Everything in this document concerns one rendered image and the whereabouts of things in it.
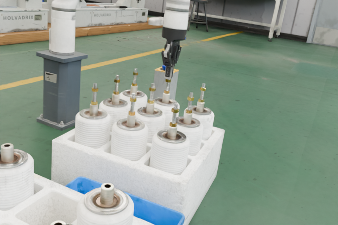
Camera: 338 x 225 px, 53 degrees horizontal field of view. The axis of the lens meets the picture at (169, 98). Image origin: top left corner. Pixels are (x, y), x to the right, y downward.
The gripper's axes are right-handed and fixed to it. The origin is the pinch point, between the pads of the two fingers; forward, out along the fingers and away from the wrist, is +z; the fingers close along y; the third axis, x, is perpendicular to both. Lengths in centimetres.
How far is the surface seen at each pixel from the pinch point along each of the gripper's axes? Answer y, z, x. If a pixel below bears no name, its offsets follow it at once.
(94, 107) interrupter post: -23.8, 7.7, 12.4
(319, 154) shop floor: 48, 35, -57
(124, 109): -13.0, 10.7, 8.2
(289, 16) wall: 501, -1, -32
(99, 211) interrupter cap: -59, 10, -10
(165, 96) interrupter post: -1.1, 7.7, -0.2
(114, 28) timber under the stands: 262, 30, 156
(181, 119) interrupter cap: -12.1, 9.9, -9.2
